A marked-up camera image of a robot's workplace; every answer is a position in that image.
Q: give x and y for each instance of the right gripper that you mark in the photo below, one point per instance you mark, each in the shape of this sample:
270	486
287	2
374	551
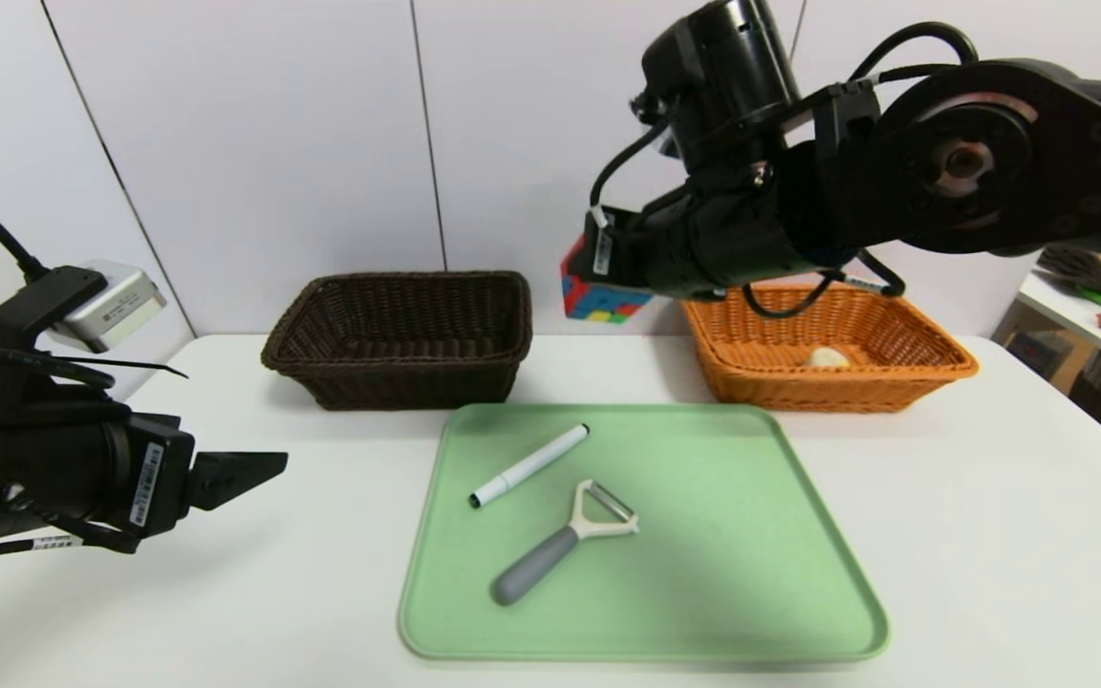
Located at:
600	250

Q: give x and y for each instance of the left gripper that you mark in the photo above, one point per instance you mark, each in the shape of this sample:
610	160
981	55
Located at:
157	483

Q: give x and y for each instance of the colourful puzzle cube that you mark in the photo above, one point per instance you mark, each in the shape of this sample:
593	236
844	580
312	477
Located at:
589	301

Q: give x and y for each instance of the white marker pen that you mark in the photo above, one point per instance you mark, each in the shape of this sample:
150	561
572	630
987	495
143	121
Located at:
527	467

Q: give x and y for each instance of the orange topped toy bun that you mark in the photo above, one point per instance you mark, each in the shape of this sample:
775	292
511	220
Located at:
828	358

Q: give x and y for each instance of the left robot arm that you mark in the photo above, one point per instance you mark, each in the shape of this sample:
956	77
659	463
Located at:
25	468

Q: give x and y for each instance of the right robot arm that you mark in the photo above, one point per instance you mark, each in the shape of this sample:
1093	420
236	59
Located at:
990	162

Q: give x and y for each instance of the dark brown wicker basket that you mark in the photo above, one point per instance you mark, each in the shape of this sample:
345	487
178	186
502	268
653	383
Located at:
398	382

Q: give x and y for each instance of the orange wicker basket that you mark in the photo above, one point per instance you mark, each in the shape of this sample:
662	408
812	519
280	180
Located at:
799	387

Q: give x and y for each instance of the light green plastic tray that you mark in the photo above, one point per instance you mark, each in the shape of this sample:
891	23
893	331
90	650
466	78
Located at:
703	621

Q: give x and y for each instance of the white side table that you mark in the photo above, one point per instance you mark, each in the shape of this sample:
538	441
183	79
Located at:
1057	306

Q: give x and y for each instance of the dark bristle brush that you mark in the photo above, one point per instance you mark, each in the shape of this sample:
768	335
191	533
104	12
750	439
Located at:
1081	272

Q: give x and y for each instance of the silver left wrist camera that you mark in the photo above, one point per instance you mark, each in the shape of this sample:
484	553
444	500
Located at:
116	306

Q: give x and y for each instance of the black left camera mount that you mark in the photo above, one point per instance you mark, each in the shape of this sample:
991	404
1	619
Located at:
25	306

